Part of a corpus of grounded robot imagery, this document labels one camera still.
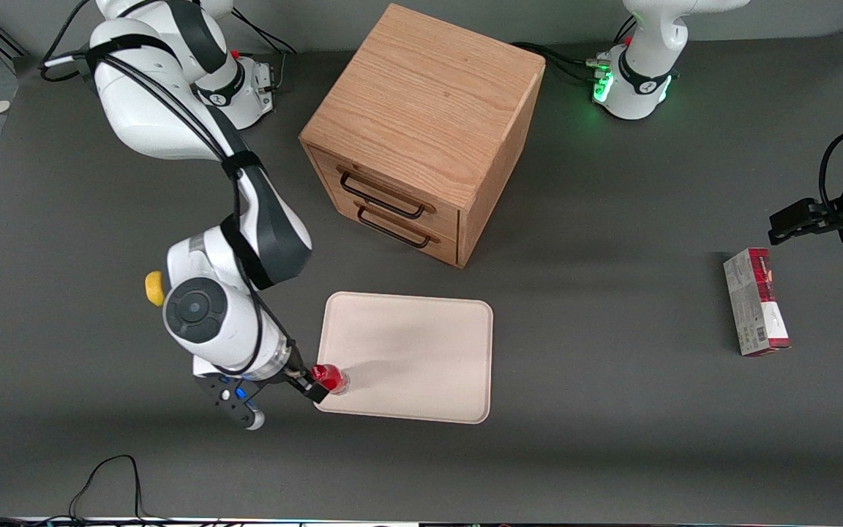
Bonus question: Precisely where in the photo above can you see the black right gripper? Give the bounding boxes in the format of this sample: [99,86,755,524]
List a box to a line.
[275,343,331,405]

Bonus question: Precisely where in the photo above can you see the red coke bottle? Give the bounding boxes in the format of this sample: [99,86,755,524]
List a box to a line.
[310,363,351,397]

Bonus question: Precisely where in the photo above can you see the cream rectangular tray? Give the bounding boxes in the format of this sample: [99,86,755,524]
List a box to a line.
[312,291,495,425]

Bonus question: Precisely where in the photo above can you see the red white carton box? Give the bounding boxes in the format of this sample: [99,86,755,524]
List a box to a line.
[723,247,791,357]

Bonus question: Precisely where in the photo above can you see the wooden drawer cabinet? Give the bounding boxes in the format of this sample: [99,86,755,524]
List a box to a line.
[299,3,547,269]

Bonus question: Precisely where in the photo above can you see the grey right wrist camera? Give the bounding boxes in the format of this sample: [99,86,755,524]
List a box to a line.
[194,372,267,432]

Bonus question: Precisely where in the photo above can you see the black metal drawer handle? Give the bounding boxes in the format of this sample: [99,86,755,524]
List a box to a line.
[355,201,441,250]
[338,167,438,220]

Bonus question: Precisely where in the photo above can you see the black cable at table edge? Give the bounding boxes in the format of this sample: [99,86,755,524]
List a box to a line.
[0,455,173,527]

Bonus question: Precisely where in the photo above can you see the black left arm base cables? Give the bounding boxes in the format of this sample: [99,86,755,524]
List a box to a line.
[509,15,639,85]

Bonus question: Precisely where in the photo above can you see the black arm base cables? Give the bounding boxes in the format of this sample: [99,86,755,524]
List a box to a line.
[231,11,300,93]
[509,15,639,85]

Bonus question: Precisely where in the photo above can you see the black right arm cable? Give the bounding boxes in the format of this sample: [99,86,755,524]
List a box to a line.
[40,0,299,378]

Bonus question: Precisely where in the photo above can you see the black right arm base cables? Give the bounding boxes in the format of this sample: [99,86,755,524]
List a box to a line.
[231,11,300,93]

